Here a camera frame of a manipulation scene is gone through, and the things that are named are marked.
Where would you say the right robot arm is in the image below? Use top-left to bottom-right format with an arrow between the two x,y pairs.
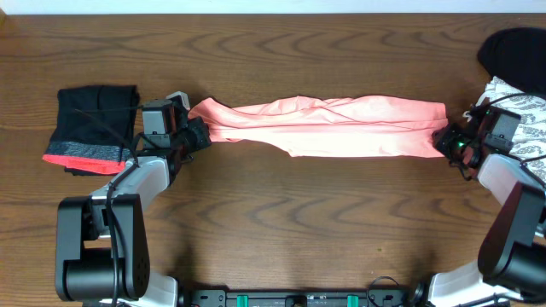
426,106 -> 545,306

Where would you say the right black cable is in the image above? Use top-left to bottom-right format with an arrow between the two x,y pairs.
451,92 -> 546,307

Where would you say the coral pink t-shirt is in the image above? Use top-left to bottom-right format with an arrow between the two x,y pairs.
189,96 -> 448,158

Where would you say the folded black shorts, coral hem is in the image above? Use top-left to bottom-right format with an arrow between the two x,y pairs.
43,85 -> 140,176

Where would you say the left black cable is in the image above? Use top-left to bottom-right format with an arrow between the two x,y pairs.
74,104 -> 146,307

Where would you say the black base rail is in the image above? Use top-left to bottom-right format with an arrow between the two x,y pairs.
178,287 -> 424,307

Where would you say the black cable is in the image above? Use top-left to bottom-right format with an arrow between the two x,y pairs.
74,104 -> 146,307
451,92 -> 546,307

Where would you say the white grey patterned garment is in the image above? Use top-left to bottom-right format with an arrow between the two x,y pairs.
474,77 -> 545,182

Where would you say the black garment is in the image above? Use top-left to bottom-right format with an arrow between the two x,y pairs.
477,27 -> 545,95

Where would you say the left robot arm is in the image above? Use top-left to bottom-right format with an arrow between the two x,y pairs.
55,92 -> 211,306

